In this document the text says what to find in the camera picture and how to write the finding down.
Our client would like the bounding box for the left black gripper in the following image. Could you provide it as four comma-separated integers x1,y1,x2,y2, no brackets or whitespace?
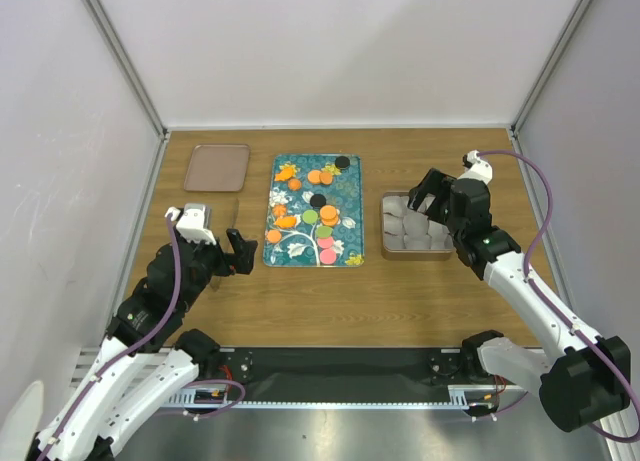
173,224,257,311

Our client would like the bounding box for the orange sandwich cookie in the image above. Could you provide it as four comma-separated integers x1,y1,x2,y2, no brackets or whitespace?
322,216,340,227
319,204,338,220

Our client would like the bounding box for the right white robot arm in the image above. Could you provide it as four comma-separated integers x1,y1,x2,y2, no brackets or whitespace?
408,168,639,432

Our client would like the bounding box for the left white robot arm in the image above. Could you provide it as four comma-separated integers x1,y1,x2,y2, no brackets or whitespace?
26,224,258,460

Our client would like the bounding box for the orange shell cookie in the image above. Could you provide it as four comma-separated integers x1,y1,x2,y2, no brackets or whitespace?
266,230,282,244

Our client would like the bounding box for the orange fish cookie lower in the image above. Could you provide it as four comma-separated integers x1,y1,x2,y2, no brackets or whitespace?
274,216,298,229

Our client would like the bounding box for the orange fish cookie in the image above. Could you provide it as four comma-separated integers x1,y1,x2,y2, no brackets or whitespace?
274,216,298,229
274,165,297,182

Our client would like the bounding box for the orange flower cookie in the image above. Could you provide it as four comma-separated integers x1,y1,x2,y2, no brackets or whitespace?
272,204,287,218

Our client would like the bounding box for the green sandwich cookie left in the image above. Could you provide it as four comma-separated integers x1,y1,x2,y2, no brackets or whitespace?
302,209,318,225

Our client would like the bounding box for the green sandwich cookie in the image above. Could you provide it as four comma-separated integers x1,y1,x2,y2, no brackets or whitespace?
316,226,333,239
302,209,318,225

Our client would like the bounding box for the brown cookie tin box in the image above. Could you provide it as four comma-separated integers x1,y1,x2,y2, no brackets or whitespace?
380,189,457,261

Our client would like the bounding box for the teal floral serving tray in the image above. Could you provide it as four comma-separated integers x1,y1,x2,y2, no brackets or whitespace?
263,153,365,268

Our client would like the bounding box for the green sandwich cookie right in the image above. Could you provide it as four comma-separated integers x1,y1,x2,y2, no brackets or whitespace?
316,226,333,239

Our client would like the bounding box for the orange swirl cookie top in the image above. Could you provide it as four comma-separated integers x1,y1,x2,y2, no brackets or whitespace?
288,178,302,191

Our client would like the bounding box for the pink sandwich cookie lower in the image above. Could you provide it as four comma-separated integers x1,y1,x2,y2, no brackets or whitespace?
319,248,337,265

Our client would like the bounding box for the pink sandwich cookie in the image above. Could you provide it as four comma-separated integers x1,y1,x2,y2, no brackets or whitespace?
319,248,337,265
317,236,334,249

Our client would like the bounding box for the pink sandwich cookie upper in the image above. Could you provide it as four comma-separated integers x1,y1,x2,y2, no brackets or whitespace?
317,236,334,249

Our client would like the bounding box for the black sandwich cookie middle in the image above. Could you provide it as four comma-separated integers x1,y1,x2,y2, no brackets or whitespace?
309,194,327,209

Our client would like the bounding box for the black sandwich cookie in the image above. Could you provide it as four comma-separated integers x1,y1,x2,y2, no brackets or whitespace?
334,156,351,171
309,194,327,209

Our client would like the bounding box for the orange fish cookie top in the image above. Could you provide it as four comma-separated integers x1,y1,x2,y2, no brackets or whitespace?
274,165,297,182

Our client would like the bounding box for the black sandwich cookie top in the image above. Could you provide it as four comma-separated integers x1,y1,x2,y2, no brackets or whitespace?
334,156,351,171

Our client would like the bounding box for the orange round cookie tilted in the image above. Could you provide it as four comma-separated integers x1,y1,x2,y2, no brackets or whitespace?
320,171,333,185

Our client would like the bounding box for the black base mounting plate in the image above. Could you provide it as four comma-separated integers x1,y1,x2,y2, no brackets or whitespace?
221,347,476,405

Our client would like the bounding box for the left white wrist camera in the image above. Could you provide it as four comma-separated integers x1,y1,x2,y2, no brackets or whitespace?
165,203,217,246

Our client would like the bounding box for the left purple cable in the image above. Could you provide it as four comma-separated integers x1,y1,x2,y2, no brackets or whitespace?
34,208,247,461

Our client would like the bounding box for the purple cable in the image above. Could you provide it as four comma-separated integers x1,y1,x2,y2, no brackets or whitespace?
469,149,640,442
34,208,247,461

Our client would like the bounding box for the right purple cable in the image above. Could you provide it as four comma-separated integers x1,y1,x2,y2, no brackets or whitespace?
469,149,640,442

